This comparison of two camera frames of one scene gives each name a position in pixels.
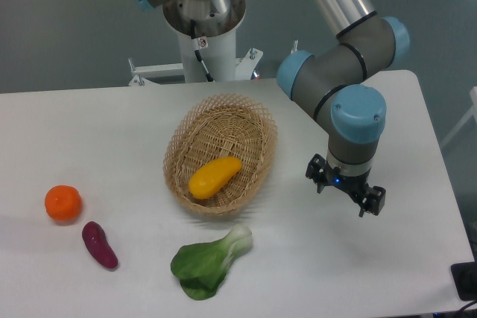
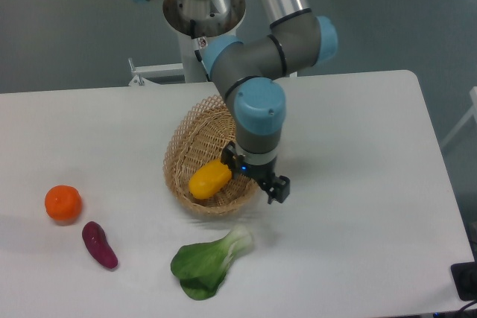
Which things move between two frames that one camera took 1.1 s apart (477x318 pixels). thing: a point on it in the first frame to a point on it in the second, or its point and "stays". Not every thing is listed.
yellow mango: (205, 180) stays
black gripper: (355, 186) to (276, 188)
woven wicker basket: (212, 127) stays
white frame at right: (472, 112) stays
